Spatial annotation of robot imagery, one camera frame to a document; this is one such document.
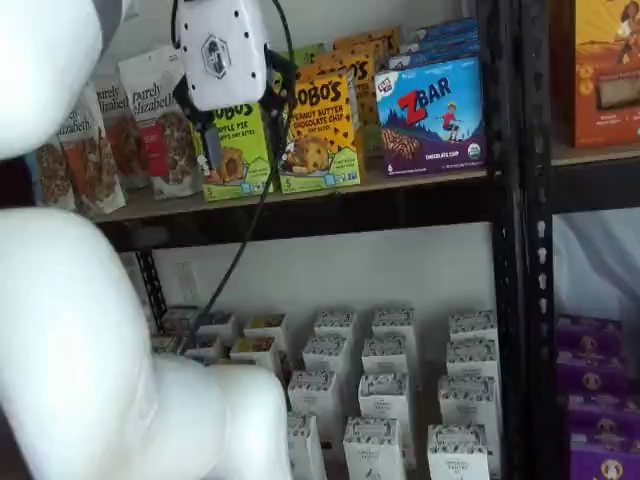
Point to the white granola bag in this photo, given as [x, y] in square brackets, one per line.
[52, 175]

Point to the granola bag orange label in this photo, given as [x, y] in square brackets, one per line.
[120, 140]
[95, 170]

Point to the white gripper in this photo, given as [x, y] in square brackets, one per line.
[222, 50]

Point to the orange Bobo's peanut butter box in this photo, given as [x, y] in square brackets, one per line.
[320, 130]
[370, 50]
[375, 36]
[362, 100]

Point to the large orange snack box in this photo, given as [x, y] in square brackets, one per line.
[605, 75]

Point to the blue purple Zbar box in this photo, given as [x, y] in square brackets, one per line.
[445, 27]
[430, 120]
[445, 41]
[440, 54]

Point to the white box yellow label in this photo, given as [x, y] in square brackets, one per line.
[266, 325]
[252, 350]

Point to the black metal shelf rack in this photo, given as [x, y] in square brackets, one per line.
[537, 150]
[505, 250]

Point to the green Bobo's apple pie box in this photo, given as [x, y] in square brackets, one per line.
[310, 54]
[240, 160]

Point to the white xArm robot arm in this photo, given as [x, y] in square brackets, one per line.
[75, 325]

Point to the purple snack box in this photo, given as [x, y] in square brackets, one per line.
[605, 415]
[590, 335]
[592, 375]
[605, 460]

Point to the white box blue label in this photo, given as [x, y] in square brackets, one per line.
[207, 346]
[220, 320]

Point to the white patterned carton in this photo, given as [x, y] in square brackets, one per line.
[385, 355]
[384, 400]
[325, 355]
[469, 400]
[306, 450]
[472, 357]
[472, 325]
[336, 325]
[459, 452]
[312, 400]
[394, 324]
[375, 450]

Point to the wooden shelf board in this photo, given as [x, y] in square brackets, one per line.
[600, 155]
[165, 205]

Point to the white plastic sheet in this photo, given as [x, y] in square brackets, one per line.
[595, 265]

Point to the white cartons with patterned tops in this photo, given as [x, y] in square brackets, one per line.
[425, 400]

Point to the green oatmeal box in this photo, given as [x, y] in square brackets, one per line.
[177, 319]
[164, 344]

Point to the granola bag red label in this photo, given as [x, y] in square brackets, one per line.
[170, 150]

